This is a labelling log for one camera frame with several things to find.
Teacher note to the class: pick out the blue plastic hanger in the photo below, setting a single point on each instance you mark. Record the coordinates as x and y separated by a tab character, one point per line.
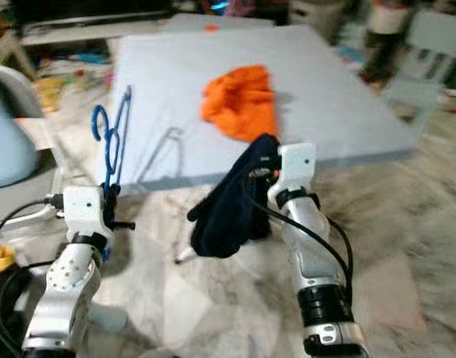
114	160

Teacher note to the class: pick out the dark navy garment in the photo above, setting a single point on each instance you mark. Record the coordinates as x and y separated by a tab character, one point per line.
231	212

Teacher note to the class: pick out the yellow garment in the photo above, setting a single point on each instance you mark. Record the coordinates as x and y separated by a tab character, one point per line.
0	272

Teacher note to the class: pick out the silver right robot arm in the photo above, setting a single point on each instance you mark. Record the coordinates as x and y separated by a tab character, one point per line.
313	246

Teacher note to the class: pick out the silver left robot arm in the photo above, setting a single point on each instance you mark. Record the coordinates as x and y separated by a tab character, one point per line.
67	280

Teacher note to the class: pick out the orange cloth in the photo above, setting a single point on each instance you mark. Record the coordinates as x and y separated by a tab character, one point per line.
239	104

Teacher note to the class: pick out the light grey folding table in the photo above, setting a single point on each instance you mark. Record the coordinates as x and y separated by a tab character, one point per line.
332	104

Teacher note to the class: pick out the light blue cushion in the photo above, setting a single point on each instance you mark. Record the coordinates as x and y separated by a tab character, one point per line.
7	142

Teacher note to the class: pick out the white TV console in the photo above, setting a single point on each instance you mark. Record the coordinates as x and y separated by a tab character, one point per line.
93	31

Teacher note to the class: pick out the black television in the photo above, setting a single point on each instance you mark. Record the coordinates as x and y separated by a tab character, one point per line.
89	11

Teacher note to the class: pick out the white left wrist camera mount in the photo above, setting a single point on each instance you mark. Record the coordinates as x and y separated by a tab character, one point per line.
82	212

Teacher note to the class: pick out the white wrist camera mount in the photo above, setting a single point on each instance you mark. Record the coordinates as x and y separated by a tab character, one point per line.
296	164
82	212

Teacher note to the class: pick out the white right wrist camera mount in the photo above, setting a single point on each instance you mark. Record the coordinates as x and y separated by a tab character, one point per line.
296	164

